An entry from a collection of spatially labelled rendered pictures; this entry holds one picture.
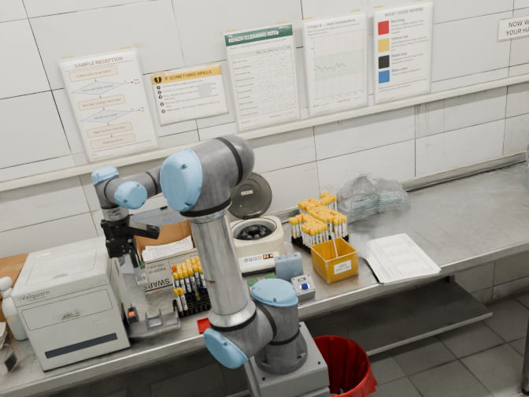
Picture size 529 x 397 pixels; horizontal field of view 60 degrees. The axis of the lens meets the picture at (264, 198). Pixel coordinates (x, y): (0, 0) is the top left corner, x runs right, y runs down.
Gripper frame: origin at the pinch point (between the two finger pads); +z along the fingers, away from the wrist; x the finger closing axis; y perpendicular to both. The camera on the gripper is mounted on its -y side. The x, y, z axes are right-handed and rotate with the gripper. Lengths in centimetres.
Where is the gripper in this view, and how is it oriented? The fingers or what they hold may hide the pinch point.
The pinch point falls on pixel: (140, 271)
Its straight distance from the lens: 153.1
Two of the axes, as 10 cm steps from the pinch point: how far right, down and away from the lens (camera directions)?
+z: 1.4, 9.1, 3.9
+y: -9.6, 2.2, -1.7
